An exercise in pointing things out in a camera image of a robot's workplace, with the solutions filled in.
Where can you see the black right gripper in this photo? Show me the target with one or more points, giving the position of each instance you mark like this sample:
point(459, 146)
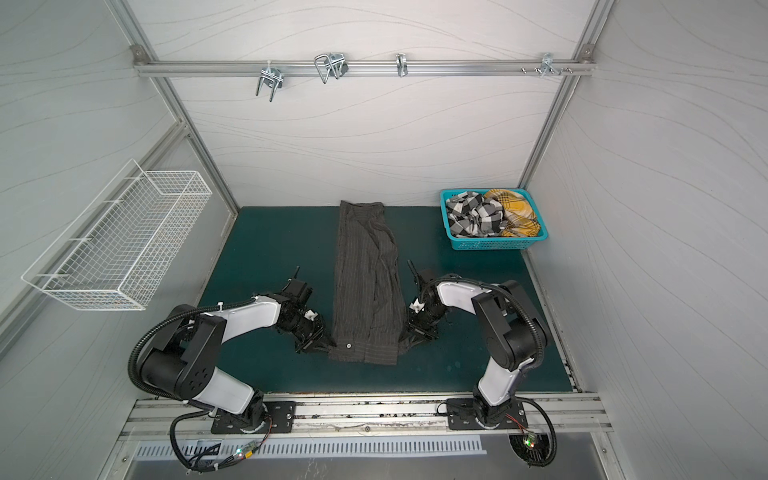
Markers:
point(421, 318)

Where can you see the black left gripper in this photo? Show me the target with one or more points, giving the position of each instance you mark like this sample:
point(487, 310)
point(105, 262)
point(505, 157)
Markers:
point(312, 344)

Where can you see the dark grey striped shirt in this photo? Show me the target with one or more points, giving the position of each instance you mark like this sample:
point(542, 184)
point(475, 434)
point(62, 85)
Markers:
point(369, 310)

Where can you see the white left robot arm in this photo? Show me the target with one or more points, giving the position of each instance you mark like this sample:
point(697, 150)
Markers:
point(177, 358)

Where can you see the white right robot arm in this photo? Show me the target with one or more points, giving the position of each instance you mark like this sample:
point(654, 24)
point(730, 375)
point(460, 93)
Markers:
point(511, 327)

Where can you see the black white checked shirt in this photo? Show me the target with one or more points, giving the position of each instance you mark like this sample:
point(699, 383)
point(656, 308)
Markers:
point(470, 214)

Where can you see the teal plastic basket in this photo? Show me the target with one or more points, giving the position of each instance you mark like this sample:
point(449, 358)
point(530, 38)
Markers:
point(491, 243)

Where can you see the yellow plaid shirt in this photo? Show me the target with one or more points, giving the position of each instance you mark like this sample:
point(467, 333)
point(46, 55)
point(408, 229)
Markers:
point(519, 218)

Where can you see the black round fan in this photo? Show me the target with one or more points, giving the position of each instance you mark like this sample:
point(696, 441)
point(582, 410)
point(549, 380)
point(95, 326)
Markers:
point(534, 450)

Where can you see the metal hook clamp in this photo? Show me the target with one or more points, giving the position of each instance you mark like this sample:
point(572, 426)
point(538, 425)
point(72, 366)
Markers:
point(270, 80)

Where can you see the metal u-bolt clamp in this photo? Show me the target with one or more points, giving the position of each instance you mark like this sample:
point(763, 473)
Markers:
point(331, 65)

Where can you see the aluminium top crossbar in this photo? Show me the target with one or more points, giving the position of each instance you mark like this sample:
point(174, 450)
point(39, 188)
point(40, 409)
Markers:
point(357, 68)

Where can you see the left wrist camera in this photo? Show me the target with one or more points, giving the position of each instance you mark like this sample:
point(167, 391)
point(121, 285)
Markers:
point(297, 291)

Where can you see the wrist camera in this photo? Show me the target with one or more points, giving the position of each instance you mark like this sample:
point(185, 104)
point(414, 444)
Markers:
point(425, 280)
point(297, 291)

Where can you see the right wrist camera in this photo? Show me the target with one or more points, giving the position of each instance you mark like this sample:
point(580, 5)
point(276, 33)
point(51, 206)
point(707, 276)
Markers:
point(425, 280)

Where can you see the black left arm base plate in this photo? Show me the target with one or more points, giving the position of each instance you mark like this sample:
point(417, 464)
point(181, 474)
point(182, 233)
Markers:
point(279, 417)

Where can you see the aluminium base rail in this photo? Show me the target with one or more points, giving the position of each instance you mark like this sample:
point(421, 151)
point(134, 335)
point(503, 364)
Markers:
point(371, 414)

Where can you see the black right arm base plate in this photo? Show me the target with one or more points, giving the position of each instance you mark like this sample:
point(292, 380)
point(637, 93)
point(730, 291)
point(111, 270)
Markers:
point(462, 414)

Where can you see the white slotted cable duct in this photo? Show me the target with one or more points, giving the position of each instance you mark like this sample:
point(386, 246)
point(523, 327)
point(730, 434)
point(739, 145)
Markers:
point(324, 447)

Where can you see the white wire basket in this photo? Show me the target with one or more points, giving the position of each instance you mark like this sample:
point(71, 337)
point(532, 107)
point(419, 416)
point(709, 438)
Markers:
point(114, 255)

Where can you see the small metal ring clamp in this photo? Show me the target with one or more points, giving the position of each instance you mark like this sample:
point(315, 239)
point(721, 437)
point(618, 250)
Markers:
point(401, 65)

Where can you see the metal bracket with bolts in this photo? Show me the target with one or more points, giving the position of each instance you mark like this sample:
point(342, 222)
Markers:
point(548, 67)

